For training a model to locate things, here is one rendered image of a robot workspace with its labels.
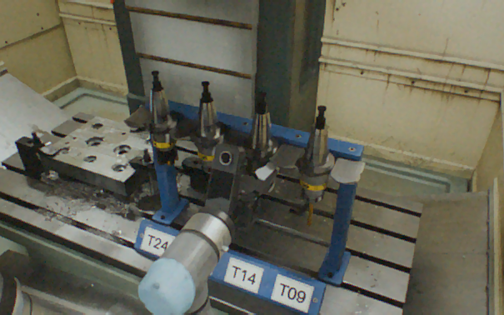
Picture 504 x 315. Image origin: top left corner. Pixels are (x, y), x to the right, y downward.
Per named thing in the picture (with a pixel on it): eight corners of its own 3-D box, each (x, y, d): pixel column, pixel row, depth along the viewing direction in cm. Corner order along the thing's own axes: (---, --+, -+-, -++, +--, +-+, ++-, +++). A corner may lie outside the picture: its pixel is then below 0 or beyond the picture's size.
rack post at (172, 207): (169, 227, 107) (153, 126, 90) (152, 220, 109) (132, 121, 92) (190, 202, 115) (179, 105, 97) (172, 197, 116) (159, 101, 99)
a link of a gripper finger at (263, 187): (262, 169, 80) (232, 193, 74) (262, 162, 79) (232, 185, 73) (283, 179, 77) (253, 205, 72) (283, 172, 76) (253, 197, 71)
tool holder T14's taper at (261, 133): (274, 137, 81) (276, 107, 77) (269, 151, 77) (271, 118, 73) (252, 134, 81) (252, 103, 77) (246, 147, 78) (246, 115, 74)
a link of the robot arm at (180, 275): (139, 313, 61) (127, 276, 56) (180, 259, 69) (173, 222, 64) (185, 334, 59) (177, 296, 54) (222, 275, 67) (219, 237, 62)
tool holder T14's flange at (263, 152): (279, 147, 82) (280, 136, 81) (272, 165, 78) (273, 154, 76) (248, 142, 84) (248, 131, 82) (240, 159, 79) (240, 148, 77)
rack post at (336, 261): (340, 287, 92) (360, 180, 75) (316, 278, 94) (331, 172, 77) (351, 255, 100) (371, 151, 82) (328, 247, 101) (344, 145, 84)
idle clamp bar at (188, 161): (267, 202, 114) (268, 184, 110) (181, 182, 122) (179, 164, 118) (273, 191, 118) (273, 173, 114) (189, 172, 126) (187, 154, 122)
